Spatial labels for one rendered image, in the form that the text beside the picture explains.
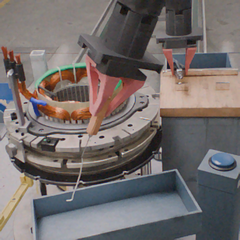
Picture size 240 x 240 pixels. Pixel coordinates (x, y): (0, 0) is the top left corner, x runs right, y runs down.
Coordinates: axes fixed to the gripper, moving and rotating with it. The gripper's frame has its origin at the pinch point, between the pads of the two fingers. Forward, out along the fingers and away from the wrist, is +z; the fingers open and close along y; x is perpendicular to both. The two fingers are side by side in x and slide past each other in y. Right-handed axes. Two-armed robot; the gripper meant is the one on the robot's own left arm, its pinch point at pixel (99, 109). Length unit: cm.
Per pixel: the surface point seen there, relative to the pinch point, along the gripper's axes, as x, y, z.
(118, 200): -0.8, -10.9, 17.4
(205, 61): -38, -53, 1
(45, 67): -34.6, -6.8, 9.1
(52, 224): -1.3, -0.2, 22.2
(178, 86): -23.5, -34.5, 4.2
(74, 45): -327, -169, 99
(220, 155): -0.3, -29.3, 7.2
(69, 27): -384, -187, 98
